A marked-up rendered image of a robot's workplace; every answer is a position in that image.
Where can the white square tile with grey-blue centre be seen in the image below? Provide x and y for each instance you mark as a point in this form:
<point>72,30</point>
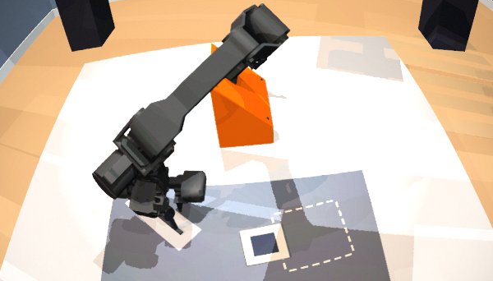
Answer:
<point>263,245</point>

